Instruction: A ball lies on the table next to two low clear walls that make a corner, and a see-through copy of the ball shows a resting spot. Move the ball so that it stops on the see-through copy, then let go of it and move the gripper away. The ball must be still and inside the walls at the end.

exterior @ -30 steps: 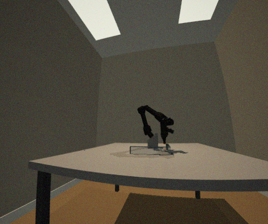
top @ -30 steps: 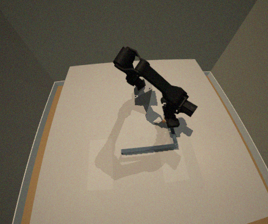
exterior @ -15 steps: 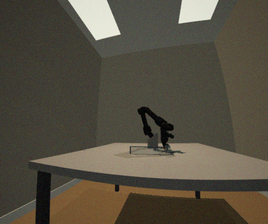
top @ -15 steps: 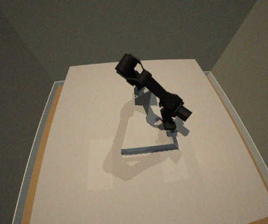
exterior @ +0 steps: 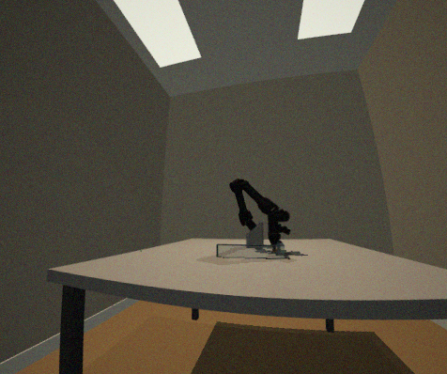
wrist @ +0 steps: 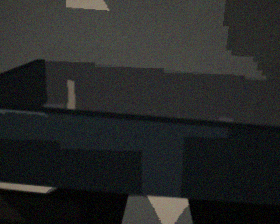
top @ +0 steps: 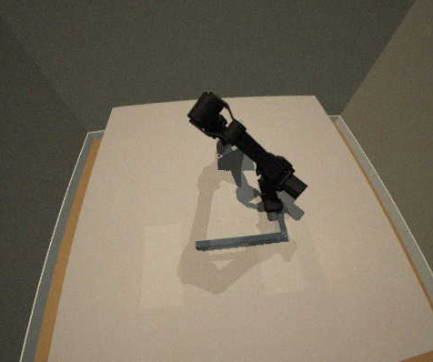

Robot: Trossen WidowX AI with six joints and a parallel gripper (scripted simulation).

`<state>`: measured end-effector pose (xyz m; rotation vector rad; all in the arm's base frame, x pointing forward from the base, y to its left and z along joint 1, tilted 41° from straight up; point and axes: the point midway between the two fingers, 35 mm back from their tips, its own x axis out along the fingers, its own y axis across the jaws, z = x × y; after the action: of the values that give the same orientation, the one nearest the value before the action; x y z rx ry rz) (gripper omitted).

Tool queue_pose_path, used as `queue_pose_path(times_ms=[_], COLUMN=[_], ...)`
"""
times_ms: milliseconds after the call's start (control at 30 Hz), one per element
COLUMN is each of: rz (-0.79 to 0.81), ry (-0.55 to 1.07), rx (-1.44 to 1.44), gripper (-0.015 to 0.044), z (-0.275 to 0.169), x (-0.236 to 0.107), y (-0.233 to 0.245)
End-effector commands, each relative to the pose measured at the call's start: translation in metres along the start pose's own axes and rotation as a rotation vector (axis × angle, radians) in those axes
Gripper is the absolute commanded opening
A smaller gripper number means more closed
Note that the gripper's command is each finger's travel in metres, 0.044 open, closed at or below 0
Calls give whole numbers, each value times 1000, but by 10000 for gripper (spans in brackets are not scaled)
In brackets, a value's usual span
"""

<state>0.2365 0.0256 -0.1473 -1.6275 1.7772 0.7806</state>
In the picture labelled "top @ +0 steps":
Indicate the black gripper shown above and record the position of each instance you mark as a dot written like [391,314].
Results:
[271,202]

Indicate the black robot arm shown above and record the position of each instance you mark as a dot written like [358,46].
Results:
[275,169]

